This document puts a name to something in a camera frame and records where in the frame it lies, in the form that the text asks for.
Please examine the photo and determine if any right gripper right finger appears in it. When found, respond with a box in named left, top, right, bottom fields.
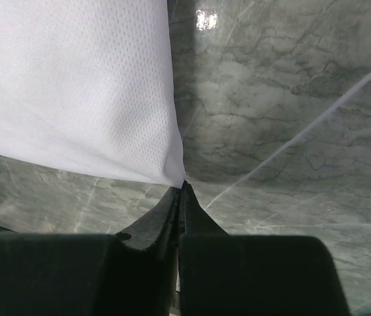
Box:
left=179, top=183, right=350, bottom=315

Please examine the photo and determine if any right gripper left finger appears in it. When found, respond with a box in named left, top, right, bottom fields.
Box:
left=0, top=188, right=180, bottom=315

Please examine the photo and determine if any white t-shirt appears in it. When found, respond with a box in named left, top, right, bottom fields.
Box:
left=0, top=1, right=186, bottom=188

